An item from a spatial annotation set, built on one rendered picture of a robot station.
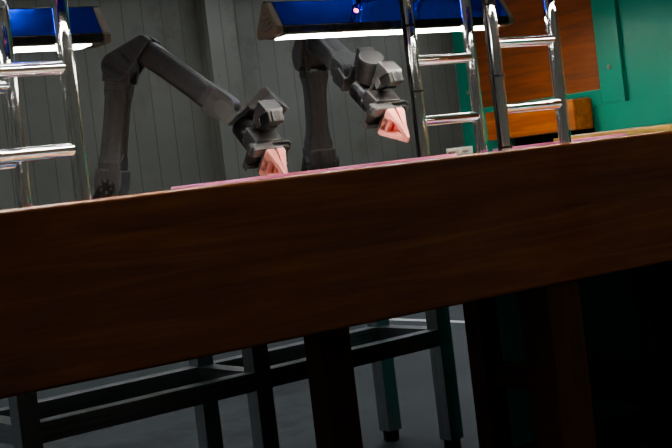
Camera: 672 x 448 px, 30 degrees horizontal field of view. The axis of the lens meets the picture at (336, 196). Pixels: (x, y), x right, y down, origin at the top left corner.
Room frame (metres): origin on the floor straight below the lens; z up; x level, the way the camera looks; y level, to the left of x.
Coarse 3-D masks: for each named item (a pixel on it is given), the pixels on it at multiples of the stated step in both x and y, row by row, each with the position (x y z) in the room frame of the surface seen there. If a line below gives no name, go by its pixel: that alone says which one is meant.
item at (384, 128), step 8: (392, 112) 2.72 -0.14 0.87; (384, 120) 2.74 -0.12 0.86; (392, 120) 2.72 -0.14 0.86; (400, 120) 2.72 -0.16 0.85; (384, 128) 2.75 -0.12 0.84; (400, 128) 2.71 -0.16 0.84; (384, 136) 2.75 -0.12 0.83; (392, 136) 2.73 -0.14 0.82; (400, 136) 2.72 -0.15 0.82; (408, 136) 2.70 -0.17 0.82
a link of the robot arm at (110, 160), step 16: (112, 80) 2.75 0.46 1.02; (128, 80) 2.75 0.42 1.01; (112, 96) 2.76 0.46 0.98; (128, 96) 2.77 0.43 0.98; (112, 112) 2.76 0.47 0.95; (128, 112) 2.78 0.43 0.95; (112, 128) 2.76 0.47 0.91; (128, 128) 2.79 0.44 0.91; (112, 144) 2.76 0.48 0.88; (112, 160) 2.76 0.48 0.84; (96, 176) 2.76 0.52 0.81; (112, 176) 2.76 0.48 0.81; (128, 176) 2.80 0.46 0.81; (112, 192) 2.76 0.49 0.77
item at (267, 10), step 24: (312, 0) 2.54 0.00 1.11; (336, 0) 2.57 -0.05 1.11; (384, 0) 2.63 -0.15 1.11; (432, 0) 2.70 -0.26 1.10; (456, 0) 2.74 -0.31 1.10; (480, 0) 2.78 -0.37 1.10; (264, 24) 2.49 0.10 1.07; (288, 24) 2.46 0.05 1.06; (312, 24) 2.50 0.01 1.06; (336, 24) 2.53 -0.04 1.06; (360, 24) 2.56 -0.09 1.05; (384, 24) 2.59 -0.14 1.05; (432, 24) 2.66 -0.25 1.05; (456, 24) 2.70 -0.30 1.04; (480, 24) 2.74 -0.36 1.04; (504, 24) 2.78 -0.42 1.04
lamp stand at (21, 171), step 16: (0, 0) 2.01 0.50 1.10; (0, 16) 2.01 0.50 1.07; (0, 32) 2.01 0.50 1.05; (0, 48) 2.01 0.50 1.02; (16, 80) 2.02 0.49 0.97; (16, 96) 2.01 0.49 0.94; (16, 112) 2.01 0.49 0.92; (16, 128) 2.01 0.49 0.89; (16, 144) 2.01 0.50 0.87; (16, 176) 2.01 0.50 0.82; (16, 192) 2.01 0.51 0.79
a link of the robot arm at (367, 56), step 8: (360, 48) 2.78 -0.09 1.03; (368, 48) 2.79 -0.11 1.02; (360, 56) 2.76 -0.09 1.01; (368, 56) 2.76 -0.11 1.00; (376, 56) 2.77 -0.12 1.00; (360, 64) 2.76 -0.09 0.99; (368, 64) 2.74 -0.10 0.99; (376, 64) 2.74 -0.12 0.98; (336, 72) 2.86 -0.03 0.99; (352, 72) 2.82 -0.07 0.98; (360, 72) 2.76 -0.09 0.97; (368, 72) 2.75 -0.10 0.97; (336, 80) 2.87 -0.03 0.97; (344, 80) 2.83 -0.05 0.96; (352, 80) 2.84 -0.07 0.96; (360, 80) 2.77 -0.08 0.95; (368, 80) 2.77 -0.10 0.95; (344, 88) 2.84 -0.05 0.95
